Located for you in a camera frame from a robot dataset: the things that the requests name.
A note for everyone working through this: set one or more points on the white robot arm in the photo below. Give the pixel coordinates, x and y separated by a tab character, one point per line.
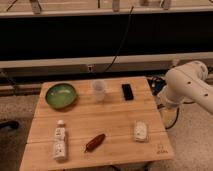
187	80

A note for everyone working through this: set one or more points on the green ceramic bowl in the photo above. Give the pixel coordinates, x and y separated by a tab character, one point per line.
60	95

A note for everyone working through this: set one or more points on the black rectangular block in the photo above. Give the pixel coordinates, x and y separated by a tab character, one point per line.
127	92

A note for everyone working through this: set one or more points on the wooden table board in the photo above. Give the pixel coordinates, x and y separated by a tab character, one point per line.
87	118

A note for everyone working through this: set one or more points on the red chili pepper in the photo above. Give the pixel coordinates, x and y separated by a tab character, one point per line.
94	143

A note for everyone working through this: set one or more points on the white plastic bottle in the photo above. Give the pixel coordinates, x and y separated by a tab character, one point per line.
59	145

